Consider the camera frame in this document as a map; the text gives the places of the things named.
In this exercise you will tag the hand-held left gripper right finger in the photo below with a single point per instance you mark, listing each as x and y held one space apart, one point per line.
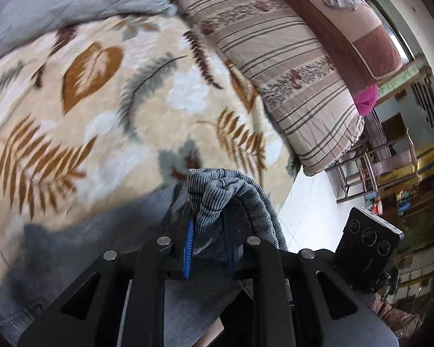
233 245

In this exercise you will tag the brown and pink cushion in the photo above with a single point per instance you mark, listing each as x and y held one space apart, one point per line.
365 43

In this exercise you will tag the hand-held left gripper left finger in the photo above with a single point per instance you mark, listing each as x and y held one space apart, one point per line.
188 249

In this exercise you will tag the grey denim pants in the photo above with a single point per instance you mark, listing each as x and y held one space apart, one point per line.
209 195

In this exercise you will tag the metal frame chair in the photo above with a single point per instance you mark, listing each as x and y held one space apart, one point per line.
394 161

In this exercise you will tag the grey quilted blanket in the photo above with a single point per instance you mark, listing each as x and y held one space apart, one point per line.
58 0

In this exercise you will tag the magenta cloth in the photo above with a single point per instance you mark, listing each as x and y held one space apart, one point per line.
365 101

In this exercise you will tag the leaf print blanket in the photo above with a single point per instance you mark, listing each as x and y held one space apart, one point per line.
94 115

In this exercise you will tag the black metal railing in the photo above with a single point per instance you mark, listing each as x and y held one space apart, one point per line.
428 104

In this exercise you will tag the striped floral pillow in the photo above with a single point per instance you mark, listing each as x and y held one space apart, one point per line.
275 61

